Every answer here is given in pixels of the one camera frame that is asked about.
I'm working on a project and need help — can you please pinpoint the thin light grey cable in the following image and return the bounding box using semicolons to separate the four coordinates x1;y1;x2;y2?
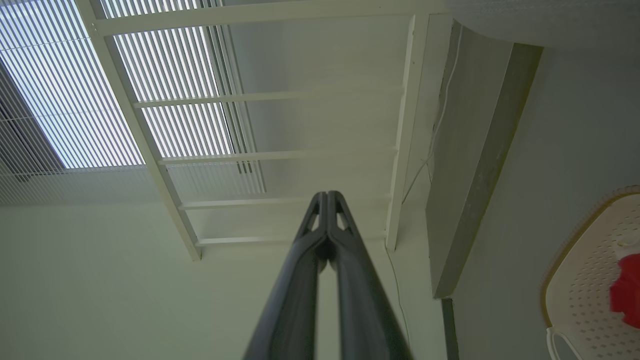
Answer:
384;25;463;351

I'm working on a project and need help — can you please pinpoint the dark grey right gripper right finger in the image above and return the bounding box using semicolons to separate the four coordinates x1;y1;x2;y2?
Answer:
327;191;414;360

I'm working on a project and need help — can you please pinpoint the white slatted window blind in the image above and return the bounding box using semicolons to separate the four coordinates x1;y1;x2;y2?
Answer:
0;0;267;206

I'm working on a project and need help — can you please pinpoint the black baseboard strip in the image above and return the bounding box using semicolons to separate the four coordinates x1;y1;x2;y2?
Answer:
441;298;460;360

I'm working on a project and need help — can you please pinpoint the red garment with white trim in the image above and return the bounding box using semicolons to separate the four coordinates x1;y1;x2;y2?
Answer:
609;253;640;329

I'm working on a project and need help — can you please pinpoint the white metal railing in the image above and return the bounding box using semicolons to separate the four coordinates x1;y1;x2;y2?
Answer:
75;0;454;262

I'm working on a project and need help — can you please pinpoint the cream perforated laundry basket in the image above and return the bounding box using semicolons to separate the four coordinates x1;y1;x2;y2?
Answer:
540;186;640;360

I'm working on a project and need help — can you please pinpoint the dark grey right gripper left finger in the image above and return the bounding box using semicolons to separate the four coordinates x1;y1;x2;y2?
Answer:
243;191;329;360

